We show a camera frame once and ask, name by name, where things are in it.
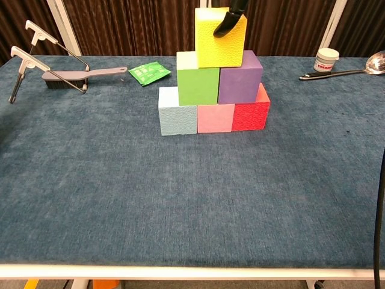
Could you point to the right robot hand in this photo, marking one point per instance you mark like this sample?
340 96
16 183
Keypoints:
230 21

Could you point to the yellow foam cube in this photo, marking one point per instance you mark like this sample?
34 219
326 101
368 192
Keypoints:
216 48

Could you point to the purple foam cube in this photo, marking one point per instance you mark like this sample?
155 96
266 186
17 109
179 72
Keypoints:
237 85

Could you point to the green foam cube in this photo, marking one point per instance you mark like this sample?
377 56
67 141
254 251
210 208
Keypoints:
197 87

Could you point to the red foam cube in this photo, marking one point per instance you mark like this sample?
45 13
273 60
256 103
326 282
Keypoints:
251 117

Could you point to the pink foam cube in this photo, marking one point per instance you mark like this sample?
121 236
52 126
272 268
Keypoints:
215 119

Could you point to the dark brown curtain panel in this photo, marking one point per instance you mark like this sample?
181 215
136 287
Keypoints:
285 24
18 18
367 24
135 27

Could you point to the green sachet packet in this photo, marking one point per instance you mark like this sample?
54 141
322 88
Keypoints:
149 73

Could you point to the white jar red label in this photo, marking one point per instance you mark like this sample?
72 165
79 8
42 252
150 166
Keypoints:
325 60

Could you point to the light blue foam cube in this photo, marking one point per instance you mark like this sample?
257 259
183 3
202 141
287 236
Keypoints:
177 119

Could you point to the grey brush black bristles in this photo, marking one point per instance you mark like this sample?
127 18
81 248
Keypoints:
69 76

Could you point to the blue table cloth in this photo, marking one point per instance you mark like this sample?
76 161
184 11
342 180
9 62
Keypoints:
180 195

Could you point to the black caster wheel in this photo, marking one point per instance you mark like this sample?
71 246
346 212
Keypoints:
320 284

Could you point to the orange plastic object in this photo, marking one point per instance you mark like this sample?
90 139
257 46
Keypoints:
106 284

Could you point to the white partition post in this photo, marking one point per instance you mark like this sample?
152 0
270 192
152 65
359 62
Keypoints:
64 27
207 3
335 21

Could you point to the white table frame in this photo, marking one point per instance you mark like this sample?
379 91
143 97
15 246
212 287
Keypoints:
192 272

